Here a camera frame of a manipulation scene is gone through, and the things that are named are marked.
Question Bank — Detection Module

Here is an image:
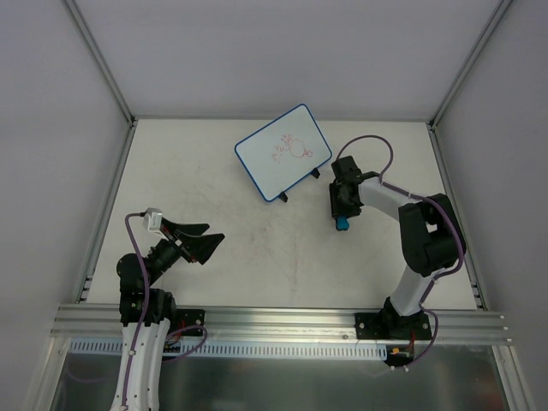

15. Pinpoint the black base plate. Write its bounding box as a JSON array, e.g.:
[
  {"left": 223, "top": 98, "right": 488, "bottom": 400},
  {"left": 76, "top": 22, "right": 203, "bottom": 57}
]
[
  {"left": 354, "top": 310, "right": 432, "bottom": 341},
  {"left": 170, "top": 308, "right": 206, "bottom": 340}
]

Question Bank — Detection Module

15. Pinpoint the white slotted cable duct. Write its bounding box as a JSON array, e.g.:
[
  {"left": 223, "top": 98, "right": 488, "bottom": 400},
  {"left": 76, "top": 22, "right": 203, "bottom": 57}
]
[{"left": 68, "top": 338, "right": 388, "bottom": 361}]

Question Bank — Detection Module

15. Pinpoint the left aluminium frame post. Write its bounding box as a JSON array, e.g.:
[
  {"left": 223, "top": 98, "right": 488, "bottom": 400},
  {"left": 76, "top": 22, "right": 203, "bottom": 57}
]
[{"left": 62, "top": 0, "right": 135, "bottom": 125}]

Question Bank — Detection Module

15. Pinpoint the blue whiteboard eraser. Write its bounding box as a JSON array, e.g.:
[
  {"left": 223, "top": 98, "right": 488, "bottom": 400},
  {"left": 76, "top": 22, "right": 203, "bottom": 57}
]
[{"left": 336, "top": 216, "right": 349, "bottom": 231}]

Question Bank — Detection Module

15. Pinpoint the aluminium front rail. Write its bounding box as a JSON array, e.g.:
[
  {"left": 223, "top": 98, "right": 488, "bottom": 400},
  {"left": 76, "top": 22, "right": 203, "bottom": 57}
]
[{"left": 50, "top": 304, "right": 514, "bottom": 346}]

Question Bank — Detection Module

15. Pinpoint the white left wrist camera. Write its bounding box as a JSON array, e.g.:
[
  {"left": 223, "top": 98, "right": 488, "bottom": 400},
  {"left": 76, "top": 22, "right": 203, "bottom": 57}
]
[{"left": 143, "top": 207, "right": 163, "bottom": 234}]

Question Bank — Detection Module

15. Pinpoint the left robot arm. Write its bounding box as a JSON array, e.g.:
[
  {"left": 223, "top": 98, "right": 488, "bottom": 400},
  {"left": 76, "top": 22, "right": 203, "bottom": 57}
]
[{"left": 110, "top": 208, "right": 225, "bottom": 410}]

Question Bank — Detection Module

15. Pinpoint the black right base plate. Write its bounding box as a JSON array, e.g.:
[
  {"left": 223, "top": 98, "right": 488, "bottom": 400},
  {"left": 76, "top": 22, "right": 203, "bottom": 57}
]
[{"left": 354, "top": 310, "right": 432, "bottom": 341}]

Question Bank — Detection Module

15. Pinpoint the right aluminium frame post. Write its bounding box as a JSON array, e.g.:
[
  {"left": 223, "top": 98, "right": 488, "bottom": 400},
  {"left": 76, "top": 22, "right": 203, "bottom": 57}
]
[{"left": 428, "top": 0, "right": 515, "bottom": 128}]

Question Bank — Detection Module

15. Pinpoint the blue framed whiteboard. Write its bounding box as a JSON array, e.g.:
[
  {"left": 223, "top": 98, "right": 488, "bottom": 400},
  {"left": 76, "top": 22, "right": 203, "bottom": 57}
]
[{"left": 234, "top": 104, "right": 333, "bottom": 202}]

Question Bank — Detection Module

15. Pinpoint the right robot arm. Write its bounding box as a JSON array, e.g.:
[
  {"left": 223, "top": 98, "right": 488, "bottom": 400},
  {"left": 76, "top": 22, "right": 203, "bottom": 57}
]
[{"left": 329, "top": 156, "right": 466, "bottom": 341}]

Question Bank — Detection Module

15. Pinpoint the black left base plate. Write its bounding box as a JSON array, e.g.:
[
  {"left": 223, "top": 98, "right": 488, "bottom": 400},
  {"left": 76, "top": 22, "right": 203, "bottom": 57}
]
[{"left": 170, "top": 308, "right": 206, "bottom": 340}]

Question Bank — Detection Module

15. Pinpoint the aluminium frame post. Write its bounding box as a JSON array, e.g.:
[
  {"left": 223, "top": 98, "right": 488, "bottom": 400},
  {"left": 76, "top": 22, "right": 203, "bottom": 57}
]
[
  {"left": 428, "top": 0, "right": 515, "bottom": 128},
  {"left": 62, "top": 0, "right": 135, "bottom": 125}
]

